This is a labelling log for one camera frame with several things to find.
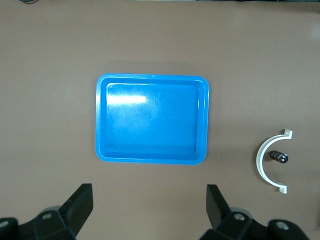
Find black cylindrical capacitor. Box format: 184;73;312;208
269;149;290;163

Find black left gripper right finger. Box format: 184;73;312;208
199;184;311;240

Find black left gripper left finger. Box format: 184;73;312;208
0;183;94;240

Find large white pipe clamp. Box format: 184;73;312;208
255;128;293;194

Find blue plastic tray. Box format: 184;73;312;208
95;72;211;166

